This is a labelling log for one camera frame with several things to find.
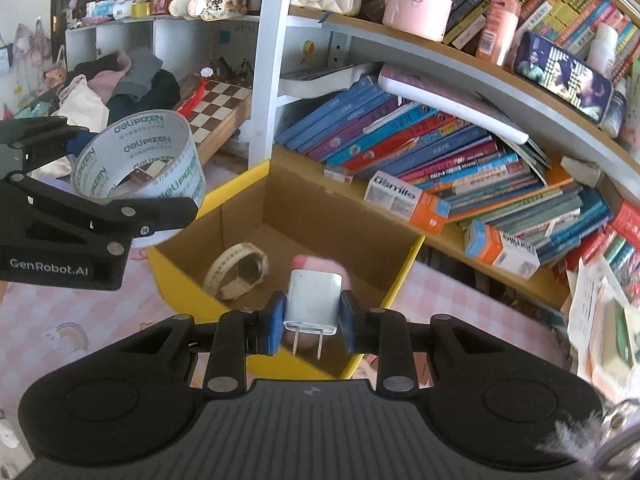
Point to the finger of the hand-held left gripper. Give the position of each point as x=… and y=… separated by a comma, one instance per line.
x=150, y=212
x=35, y=132

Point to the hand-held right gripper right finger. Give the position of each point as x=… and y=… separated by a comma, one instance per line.
x=348, y=325

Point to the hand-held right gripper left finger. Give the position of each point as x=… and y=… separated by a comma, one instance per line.
x=275, y=322

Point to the white charger plug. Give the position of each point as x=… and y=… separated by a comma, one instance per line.
x=312, y=300

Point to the pink eraser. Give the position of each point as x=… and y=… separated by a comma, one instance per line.
x=320, y=263

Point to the cream measuring tape roll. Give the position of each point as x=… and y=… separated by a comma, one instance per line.
x=222, y=261

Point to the clear tape roll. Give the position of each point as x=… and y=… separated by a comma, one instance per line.
x=150, y=130

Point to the yellow cardboard box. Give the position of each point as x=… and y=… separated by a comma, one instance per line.
x=320, y=220

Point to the desktop with pink checkered mat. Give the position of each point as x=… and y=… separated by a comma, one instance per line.
x=60, y=320

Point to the pile of clothes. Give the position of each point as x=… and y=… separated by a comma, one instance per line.
x=135, y=80

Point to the red tassel ornament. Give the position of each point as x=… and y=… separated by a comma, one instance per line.
x=192, y=97

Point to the wooden chessboard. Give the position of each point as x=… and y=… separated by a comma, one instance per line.
x=220, y=110

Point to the orange white medicine box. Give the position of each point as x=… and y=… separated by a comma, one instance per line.
x=500, y=250
x=405, y=200

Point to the small yellow tape roll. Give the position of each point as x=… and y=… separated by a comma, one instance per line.
x=141, y=9

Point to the row of children's books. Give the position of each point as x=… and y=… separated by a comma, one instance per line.
x=425, y=150

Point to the white bookshelf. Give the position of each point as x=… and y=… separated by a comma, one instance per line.
x=270, y=60

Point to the stack of papers and books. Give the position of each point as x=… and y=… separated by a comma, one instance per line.
x=605, y=330

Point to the phone showing video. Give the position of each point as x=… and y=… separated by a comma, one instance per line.
x=560, y=72

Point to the pink tumbler cup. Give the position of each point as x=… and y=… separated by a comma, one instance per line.
x=420, y=0

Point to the peach lotion bottle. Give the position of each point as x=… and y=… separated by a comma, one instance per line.
x=497, y=25

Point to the row of paperback books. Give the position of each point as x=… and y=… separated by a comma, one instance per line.
x=550, y=5

